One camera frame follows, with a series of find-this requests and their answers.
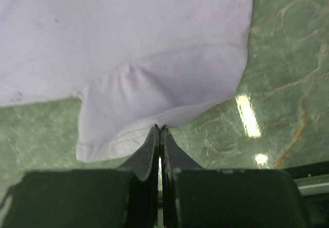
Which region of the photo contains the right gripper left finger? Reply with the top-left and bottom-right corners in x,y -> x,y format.
1,127 -> 160,227

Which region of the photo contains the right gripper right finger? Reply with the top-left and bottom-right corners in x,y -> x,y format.
159,126 -> 329,228

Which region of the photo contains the purple t shirt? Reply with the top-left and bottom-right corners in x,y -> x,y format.
1,0 -> 253,162

